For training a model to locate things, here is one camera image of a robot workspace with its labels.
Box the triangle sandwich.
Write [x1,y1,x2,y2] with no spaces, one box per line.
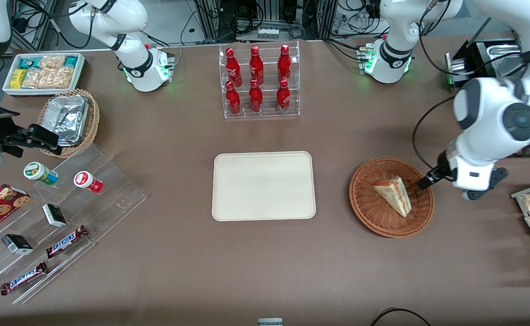
[372,175,413,218]

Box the light wicker basket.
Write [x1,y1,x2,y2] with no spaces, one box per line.
[37,88,100,158]

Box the brown wicker basket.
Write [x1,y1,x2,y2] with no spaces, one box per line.
[349,156,435,239]

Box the beige plastic tray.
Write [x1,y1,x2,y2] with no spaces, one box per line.
[211,151,317,222]

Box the stack of foil trays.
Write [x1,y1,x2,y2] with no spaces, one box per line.
[43,95,89,147]

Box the green lid snack cup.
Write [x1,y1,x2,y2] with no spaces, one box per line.
[23,161,59,186]

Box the yellow snack packet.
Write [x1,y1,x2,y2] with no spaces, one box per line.
[10,68,27,89]

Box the red lid snack cup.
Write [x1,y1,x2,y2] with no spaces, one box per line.
[73,171,104,194]

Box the large clear bag of crackers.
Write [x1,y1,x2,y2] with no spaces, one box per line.
[22,67,74,89]

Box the white snack bin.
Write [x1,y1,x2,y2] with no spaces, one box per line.
[2,53,86,97]

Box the small black box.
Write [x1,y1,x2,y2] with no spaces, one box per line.
[1,234,34,255]
[42,203,67,228]

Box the clear acrylic stepped display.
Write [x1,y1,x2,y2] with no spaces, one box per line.
[0,142,148,305]

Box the Snickers bar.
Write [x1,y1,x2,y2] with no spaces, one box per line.
[46,225,89,259]
[0,261,49,296]

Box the white power strip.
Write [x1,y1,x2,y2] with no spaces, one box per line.
[336,11,385,35]

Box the red soda bottle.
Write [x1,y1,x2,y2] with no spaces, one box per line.
[277,44,292,85]
[276,79,291,114]
[225,81,242,115]
[248,79,264,113]
[249,46,265,86]
[225,48,243,87]

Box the clear acrylic bottle rack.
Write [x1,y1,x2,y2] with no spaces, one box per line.
[218,40,301,120]

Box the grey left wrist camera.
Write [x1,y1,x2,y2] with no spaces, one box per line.
[461,167,509,202]

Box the black looped floor cable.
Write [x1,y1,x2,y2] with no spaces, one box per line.
[371,308,433,326]

